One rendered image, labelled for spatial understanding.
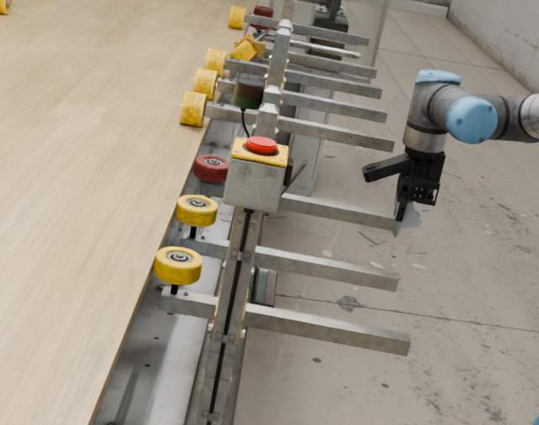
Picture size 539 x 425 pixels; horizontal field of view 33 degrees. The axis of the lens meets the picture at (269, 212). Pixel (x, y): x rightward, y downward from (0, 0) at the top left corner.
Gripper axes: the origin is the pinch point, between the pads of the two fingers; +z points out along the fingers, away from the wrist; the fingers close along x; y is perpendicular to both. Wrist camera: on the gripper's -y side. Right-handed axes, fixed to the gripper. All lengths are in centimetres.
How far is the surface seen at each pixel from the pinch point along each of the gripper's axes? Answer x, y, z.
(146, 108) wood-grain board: 31, -62, -9
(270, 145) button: -81, -30, -41
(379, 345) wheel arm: -52, -6, 1
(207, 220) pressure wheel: -28.2, -39.5, -6.9
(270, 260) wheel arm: -26.6, -26.3, 0.1
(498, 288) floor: 164, 75, 84
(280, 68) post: 19.1, -30.9, -27.3
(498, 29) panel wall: 696, 163, 59
